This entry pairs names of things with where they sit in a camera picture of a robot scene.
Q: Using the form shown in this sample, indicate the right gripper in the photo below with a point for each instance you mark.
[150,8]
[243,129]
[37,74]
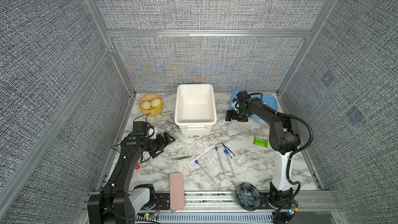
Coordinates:
[232,112]

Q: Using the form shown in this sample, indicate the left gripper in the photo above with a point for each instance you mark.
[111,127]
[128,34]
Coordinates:
[161,142]

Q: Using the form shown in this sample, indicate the blue-capped test tube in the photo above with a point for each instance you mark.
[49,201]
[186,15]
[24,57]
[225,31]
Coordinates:
[204,171]
[228,158]
[219,159]

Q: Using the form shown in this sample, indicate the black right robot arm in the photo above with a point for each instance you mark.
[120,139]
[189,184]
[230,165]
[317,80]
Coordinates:
[283,138]

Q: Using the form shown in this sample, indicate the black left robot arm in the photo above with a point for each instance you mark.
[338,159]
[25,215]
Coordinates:
[112,205]

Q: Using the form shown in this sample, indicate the metal tweezers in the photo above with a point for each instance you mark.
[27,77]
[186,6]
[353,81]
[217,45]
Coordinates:
[180,158]

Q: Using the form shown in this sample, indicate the blue plastic tweezers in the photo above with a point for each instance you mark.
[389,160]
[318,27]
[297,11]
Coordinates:
[228,151]

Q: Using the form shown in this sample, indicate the red bottle cap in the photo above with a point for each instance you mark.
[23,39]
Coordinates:
[137,166]

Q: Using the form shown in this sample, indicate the white plastic storage bin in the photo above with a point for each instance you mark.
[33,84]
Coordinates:
[195,111]

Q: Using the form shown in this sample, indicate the green packet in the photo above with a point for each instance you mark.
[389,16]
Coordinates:
[261,142]

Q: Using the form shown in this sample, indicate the clear glass stirring rod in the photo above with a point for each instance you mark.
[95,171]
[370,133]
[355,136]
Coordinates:
[204,152]

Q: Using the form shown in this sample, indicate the pink rectangular case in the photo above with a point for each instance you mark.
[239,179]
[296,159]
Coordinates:
[177,196]

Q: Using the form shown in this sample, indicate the blue plastic bin lid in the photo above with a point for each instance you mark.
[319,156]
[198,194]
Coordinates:
[268,100]

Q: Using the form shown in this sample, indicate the yellow bamboo steamer basket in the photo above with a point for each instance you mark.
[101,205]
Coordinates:
[153,111]

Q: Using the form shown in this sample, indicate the right steamed bun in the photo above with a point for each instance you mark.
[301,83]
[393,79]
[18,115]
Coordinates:
[155,102]

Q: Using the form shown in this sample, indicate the steamed bun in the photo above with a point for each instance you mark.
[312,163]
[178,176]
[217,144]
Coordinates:
[155,102]
[145,105]

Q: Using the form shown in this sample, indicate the left steamed bun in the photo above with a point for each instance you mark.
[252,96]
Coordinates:
[145,105]

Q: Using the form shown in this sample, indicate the clear plastic funnel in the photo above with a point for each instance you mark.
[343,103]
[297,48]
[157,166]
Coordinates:
[240,160]

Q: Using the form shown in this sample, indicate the black flower-shaped dish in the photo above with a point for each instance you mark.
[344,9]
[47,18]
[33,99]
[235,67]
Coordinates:
[248,196]

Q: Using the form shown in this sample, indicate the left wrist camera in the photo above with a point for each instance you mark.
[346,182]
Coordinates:
[143,128]

